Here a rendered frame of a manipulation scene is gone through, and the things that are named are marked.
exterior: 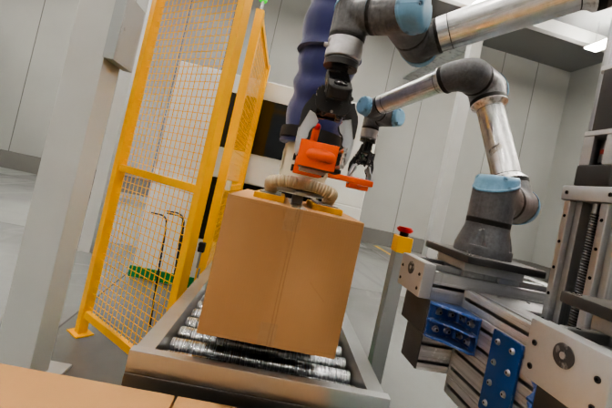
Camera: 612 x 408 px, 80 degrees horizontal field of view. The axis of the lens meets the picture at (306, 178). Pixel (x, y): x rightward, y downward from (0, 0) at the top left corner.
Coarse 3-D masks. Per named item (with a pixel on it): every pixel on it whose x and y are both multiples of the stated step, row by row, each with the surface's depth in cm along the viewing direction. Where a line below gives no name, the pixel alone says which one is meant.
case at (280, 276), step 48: (240, 192) 121; (240, 240) 103; (288, 240) 104; (336, 240) 105; (240, 288) 103; (288, 288) 104; (336, 288) 105; (240, 336) 103; (288, 336) 104; (336, 336) 105
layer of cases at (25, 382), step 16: (0, 368) 86; (16, 368) 87; (0, 384) 81; (16, 384) 82; (32, 384) 83; (48, 384) 84; (64, 384) 85; (80, 384) 87; (96, 384) 88; (112, 384) 89; (0, 400) 76; (16, 400) 77; (32, 400) 78; (48, 400) 79; (64, 400) 80; (80, 400) 82; (96, 400) 83; (112, 400) 84; (128, 400) 85; (144, 400) 86; (160, 400) 88; (176, 400) 89; (192, 400) 90
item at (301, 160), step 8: (304, 144) 69; (312, 144) 69; (320, 144) 69; (328, 144) 69; (304, 152) 69; (336, 152) 69; (296, 160) 69; (304, 160) 69; (312, 160) 69; (336, 160) 69; (312, 168) 73; (320, 168) 69; (328, 168) 69
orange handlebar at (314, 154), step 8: (312, 152) 68; (320, 152) 67; (328, 152) 68; (320, 160) 68; (328, 160) 68; (328, 176) 137; (336, 176) 137; (344, 176) 137; (360, 184) 138; (368, 184) 138
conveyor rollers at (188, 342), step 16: (192, 320) 135; (192, 336) 125; (208, 336) 126; (176, 352) 109; (192, 352) 116; (208, 352) 117; (224, 352) 117; (240, 352) 119; (256, 352) 120; (272, 352) 127; (288, 352) 128; (336, 352) 137; (272, 368) 118; (288, 368) 118; (304, 368) 119; (320, 368) 120; (336, 368) 122
